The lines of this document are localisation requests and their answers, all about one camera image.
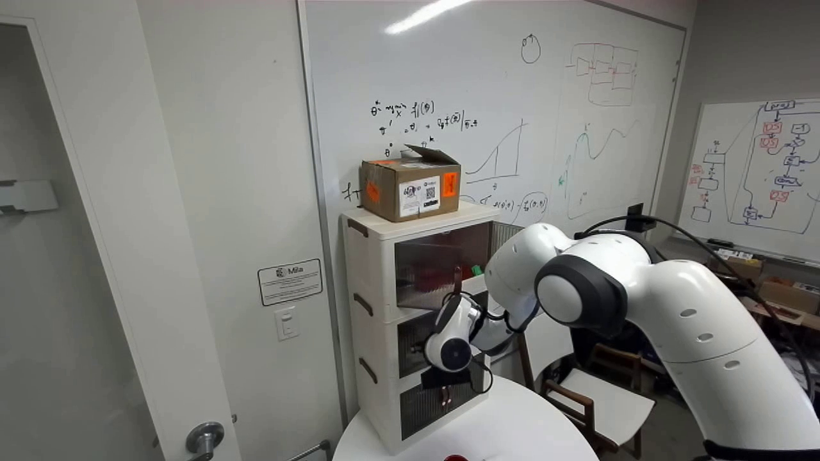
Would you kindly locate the red mug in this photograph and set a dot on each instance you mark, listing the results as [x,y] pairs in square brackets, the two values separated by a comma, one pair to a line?
[456,454]

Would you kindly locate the wooden chair white seat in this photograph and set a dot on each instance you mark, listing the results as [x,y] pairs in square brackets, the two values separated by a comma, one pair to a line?
[607,401]

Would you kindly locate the white light switch plate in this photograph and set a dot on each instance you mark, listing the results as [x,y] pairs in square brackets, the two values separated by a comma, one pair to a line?
[288,324]

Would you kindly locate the small whiteboard with diagrams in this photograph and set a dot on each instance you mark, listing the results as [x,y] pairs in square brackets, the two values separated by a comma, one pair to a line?
[751,171]

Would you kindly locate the cluttered work desk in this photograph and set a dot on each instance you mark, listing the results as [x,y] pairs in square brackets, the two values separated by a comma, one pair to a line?
[783,295]

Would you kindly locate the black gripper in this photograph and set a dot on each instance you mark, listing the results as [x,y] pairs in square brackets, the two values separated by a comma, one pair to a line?
[456,381]

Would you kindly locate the brown cardboard box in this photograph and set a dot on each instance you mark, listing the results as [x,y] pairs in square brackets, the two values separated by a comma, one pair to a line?
[407,191]

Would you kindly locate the white glass door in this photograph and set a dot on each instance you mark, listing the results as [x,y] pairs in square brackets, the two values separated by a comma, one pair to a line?
[78,324]

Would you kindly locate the black mounted camera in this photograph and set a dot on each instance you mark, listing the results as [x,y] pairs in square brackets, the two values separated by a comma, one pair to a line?
[637,215]

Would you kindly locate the large wall whiteboard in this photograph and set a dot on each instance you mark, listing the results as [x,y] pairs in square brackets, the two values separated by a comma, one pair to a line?
[512,92]

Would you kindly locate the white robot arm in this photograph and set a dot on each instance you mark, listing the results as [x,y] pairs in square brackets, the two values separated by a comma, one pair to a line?
[699,342]

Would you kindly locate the white stacked cabinet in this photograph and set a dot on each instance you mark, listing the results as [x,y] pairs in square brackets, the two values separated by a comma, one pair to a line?
[373,342]

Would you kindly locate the dark translucent cabinet door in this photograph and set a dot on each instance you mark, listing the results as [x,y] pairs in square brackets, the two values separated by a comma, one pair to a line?
[439,265]
[419,415]

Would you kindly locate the white wall sign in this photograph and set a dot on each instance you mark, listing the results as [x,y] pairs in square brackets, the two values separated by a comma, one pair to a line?
[291,282]

